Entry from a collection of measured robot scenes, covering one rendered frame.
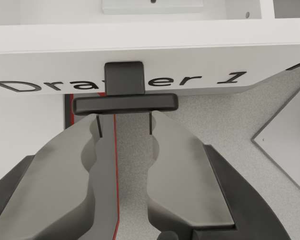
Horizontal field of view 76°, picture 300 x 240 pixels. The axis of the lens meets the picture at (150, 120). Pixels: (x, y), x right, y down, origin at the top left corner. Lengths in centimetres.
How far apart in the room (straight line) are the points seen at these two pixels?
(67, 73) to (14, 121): 18
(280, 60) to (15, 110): 32
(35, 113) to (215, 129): 95
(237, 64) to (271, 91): 113
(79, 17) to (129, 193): 94
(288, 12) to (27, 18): 39
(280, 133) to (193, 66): 112
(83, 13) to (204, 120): 93
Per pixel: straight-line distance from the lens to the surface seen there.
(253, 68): 20
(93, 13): 25
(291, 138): 129
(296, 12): 44
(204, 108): 111
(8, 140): 34
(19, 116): 33
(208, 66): 17
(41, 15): 27
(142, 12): 24
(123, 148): 105
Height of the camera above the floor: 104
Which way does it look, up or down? 85 degrees down
